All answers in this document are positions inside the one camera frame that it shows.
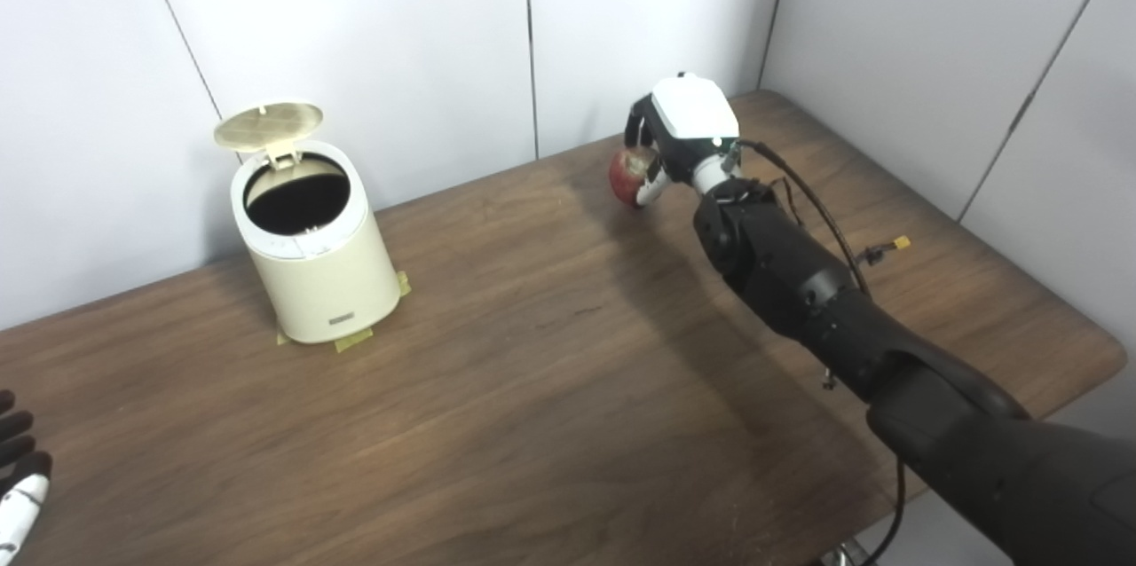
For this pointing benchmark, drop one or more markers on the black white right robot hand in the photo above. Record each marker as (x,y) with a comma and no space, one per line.
(692,118)

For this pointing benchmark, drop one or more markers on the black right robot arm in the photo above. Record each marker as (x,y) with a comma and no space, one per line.
(799,273)

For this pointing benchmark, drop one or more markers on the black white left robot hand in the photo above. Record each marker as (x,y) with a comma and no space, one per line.
(16,495)

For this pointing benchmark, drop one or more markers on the red apple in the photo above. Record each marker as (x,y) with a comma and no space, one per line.
(626,180)

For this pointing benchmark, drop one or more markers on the round cream bin lid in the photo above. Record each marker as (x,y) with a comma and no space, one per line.
(266,124)

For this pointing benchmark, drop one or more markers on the cream-colored bin body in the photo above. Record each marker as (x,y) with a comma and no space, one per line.
(328,291)

